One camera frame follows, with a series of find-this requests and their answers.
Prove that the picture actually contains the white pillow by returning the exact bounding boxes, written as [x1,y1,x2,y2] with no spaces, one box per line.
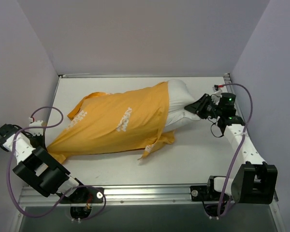
[163,79,201,132]

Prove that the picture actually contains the yellow Mickey Mouse pillowcase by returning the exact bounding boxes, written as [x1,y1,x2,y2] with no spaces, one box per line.
[47,82,175,163]

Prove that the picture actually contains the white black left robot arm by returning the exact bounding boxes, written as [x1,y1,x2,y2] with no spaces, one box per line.
[0,124,88,203]

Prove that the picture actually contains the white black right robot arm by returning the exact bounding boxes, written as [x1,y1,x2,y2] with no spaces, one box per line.
[185,92,278,204]

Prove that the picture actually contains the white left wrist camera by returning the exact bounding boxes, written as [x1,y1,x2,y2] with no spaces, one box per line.
[28,117,47,136]

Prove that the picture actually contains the thin black wire loop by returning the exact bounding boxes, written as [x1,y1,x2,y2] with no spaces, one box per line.
[209,118,226,138]

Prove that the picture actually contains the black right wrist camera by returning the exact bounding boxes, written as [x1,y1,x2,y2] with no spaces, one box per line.
[218,92,236,110]

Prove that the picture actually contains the aluminium right frame rail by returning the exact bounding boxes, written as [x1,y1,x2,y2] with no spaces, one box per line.
[223,73,266,182]

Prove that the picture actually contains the aluminium frame rail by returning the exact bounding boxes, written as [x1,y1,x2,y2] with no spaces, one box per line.
[223,73,266,182]
[18,184,207,207]

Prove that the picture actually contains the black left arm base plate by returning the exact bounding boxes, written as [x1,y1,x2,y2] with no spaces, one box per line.
[59,187,104,204]

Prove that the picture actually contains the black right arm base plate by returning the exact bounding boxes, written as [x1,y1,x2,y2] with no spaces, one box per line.
[189,185,222,202]

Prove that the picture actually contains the aluminium front frame rail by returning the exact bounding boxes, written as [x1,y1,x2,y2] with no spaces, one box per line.
[18,184,207,207]

